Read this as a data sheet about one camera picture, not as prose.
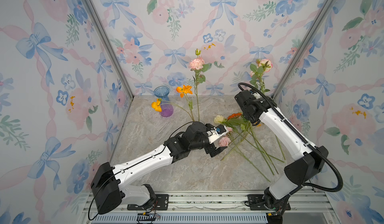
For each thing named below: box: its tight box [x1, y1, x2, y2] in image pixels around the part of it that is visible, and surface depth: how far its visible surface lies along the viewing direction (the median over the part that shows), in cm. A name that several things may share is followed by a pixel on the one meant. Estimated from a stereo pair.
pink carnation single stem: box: [189, 48, 212, 122], surface depth 78 cm
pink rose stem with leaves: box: [249, 58, 274, 94], surface depth 85 cm
